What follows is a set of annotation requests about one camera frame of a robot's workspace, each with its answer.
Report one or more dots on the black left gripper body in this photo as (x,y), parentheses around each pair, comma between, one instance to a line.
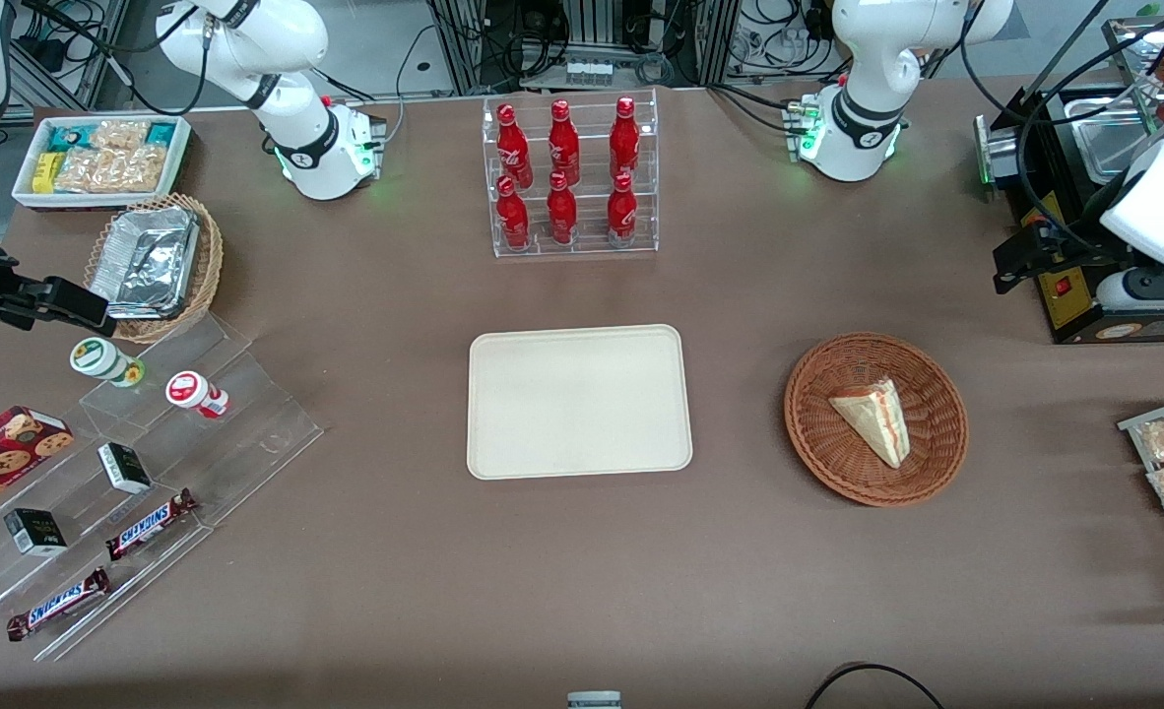
(1077,253)

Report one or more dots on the triangle sandwich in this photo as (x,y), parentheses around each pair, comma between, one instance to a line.
(875,418)

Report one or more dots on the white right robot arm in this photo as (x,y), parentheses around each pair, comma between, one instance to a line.
(287,39)

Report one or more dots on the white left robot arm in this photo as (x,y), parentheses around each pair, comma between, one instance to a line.
(868,59)

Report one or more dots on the aluminium foil tray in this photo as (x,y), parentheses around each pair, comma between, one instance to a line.
(144,261)

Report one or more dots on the tan wicker basket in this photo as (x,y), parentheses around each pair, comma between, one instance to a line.
(210,266)

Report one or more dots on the brown round wicker basket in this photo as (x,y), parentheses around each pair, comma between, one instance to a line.
(838,463)

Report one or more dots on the cream plastic tray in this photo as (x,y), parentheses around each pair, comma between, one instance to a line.
(578,404)

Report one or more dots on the green lid yogurt bottle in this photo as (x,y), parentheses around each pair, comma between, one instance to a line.
(99,358)

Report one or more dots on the white rectangular snack box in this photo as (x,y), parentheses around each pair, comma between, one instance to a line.
(26,195)

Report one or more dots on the black fryer machine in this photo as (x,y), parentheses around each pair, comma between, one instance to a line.
(1045,148)

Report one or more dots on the steel fryer pan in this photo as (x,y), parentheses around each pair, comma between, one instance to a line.
(1104,138)

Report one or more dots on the yellow snack packet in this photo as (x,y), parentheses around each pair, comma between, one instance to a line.
(44,173)

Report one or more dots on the clear cracker bag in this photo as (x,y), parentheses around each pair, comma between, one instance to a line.
(109,169)
(119,134)

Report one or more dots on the red lid yogurt bottle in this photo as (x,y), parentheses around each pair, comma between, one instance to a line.
(191,391)

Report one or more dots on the red cookie box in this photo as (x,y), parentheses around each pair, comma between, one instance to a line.
(1,453)

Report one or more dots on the small black box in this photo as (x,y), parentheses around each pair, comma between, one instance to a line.
(35,532)
(124,468)

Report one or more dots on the teal snack packet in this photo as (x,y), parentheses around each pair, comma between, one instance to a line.
(68,138)
(161,133)

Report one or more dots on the clear acrylic stepped display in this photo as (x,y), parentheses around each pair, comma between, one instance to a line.
(247,433)

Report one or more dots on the snickers chocolate bar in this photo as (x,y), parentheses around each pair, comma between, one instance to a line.
(58,603)
(149,524)

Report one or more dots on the clear acrylic bottle rack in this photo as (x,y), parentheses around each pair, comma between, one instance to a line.
(641,226)

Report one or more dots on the red cola bottle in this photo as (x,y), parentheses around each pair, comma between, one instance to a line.
(622,215)
(513,219)
(563,146)
(513,148)
(624,140)
(561,215)

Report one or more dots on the small grey device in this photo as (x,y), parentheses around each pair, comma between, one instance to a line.
(594,700)

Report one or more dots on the aluminium frame rack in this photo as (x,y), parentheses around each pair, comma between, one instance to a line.
(582,30)

